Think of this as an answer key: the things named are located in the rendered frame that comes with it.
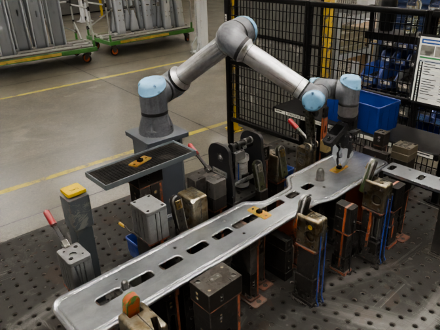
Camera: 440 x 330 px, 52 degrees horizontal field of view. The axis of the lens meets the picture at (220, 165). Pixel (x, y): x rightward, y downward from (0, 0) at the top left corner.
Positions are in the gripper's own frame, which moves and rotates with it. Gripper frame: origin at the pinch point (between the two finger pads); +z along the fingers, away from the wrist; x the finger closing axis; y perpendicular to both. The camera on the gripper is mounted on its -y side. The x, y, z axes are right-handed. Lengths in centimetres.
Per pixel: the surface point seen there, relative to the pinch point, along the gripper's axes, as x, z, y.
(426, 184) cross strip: -30.5, 2.0, 11.6
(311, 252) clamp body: -20.4, 9.8, -43.4
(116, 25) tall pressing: 706, 53, 308
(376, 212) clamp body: -22.6, 9.2, -8.0
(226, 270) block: -17, 0, -78
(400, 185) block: -22.7, 4.0, 7.5
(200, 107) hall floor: 327, 101, 196
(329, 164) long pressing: 5.1, 2.1, 1.0
